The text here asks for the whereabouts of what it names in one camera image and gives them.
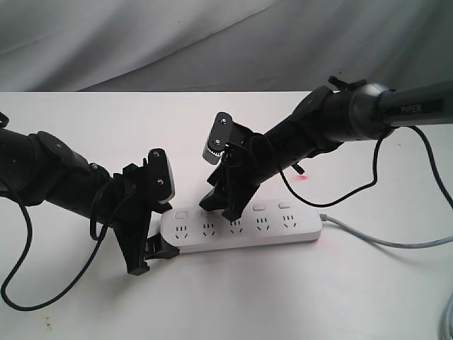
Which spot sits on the white five-outlet power strip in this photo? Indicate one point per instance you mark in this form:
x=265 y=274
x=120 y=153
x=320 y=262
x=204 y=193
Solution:
x=266 y=222

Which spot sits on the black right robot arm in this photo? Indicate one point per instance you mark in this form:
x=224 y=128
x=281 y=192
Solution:
x=324 y=120

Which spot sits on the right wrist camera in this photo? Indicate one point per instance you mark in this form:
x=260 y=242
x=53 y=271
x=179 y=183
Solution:
x=218 y=137

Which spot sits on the grey backdrop cloth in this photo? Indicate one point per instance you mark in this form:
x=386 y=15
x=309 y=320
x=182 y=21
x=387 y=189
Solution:
x=222 y=45

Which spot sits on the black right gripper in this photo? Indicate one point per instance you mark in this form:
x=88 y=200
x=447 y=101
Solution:
x=245 y=164

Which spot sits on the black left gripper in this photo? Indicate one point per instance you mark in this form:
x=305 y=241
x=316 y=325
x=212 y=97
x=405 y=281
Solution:
x=132 y=213

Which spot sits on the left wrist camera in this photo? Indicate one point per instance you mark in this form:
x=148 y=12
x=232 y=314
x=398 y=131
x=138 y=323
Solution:
x=161 y=176

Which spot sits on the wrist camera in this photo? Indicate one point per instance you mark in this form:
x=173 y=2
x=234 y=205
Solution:
x=218 y=137
x=161 y=176

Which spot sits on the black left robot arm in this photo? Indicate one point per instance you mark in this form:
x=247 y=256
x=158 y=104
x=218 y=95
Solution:
x=40 y=167

